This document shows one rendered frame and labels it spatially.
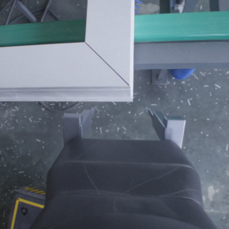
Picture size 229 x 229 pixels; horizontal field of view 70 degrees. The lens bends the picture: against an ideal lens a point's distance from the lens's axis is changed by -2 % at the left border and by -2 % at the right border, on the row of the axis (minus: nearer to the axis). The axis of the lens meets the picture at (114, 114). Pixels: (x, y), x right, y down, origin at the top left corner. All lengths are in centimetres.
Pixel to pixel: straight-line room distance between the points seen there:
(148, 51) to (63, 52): 12
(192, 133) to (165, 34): 92
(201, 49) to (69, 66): 18
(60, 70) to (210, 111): 107
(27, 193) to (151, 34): 88
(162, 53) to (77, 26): 13
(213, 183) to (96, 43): 112
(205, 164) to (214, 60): 95
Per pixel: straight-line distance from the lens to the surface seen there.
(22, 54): 19
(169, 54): 25
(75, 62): 16
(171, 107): 111
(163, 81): 113
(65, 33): 27
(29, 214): 99
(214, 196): 122
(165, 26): 25
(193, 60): 25
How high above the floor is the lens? 107
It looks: 80 degrees down
